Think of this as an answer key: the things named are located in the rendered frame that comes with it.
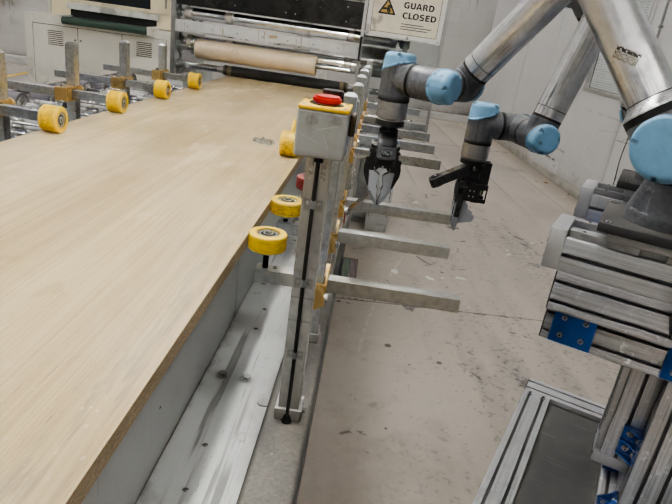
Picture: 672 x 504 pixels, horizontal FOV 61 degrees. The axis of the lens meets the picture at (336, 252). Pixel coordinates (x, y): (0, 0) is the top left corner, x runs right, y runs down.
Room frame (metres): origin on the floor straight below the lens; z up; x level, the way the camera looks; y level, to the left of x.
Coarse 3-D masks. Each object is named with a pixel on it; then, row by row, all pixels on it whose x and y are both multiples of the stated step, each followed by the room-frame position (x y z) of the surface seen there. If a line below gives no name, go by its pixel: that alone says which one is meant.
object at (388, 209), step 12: (348, 204) 1.60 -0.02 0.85; (360, 204) 1.60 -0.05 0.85; (372, 204) 1.59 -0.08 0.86; (384, 204) 1.60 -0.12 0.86; (396, 204) 1.62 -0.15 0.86; (396, 216) 1.59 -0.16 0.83; (408, 216) 1.59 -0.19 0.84; (420, 216) 1.59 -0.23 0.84; (432, 216) 1.59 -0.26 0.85; (444, 216) 1.59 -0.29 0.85
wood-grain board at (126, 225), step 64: (128, 128) 1.94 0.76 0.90; (192, 128) 2.09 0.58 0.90; (256, 128) 2.26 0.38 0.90; (0, 192) 1.14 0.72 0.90; (64, 192) 1.20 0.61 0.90; (128, 192) 1.26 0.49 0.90; (192, 192) 1.33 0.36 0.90; (256, 192) 1.41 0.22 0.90; (0, 256) 0.85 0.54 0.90; (64, 256) 0.88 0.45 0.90; (128, 256) 0.92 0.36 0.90; (192, 256) 0.95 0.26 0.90; (0, 320) 0.66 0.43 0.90; (64, 320) 0.68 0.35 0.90; (128, 320) 0.70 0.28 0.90; (192, 320) 0.74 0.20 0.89; (0, 384) 0.53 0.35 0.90; (64, 384) 0.55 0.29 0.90; (128, 384) 0.56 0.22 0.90; (0, 448) 0.44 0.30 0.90; (64, 448) 0.45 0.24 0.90
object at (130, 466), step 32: (288, 192) 2.05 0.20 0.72; (256, 256) 1.50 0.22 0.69; (224, 288) 1.14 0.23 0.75; (224, 320) 1.16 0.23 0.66; (192, 352) 0.92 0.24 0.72; (160, 384) 0.75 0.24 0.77; (192, 384) 0.93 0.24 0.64; (160, 416) 0.76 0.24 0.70; (128, 448) 0.63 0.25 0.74; (160, 448) 0.76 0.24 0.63; (96, 480) 0.54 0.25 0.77; (128, 480) 0.63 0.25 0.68
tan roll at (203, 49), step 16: (192, 48) 3.94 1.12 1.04; (208, 48) 3.90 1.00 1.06; (224, 48) 3.90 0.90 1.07; (240, 48) 3.91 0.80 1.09; (256, 48) 3.92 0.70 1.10; (240, 64) 3.93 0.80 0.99; (256, 64) 3.90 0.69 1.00; (272, 64) 3.89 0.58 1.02; (288, 64) 3.88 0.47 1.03; (304, 64) 3.88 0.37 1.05; (320, 64) 3.92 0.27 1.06
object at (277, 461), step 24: (360, 144) 3.29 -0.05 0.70; (336, 264) 1.49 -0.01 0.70; (312, 336) 1.05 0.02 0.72; (312, 360) 0.98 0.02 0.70; (312, 384) 0.90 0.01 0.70; (312, 408) 0.84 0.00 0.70; (264, 432) 0.75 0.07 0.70; (288, 432) 0.76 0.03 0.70; (264, 456) 0.70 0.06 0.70; (288, 456) 0.71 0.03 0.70; (264, 480) 0.65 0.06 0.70; (288, 480) 0.66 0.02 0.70
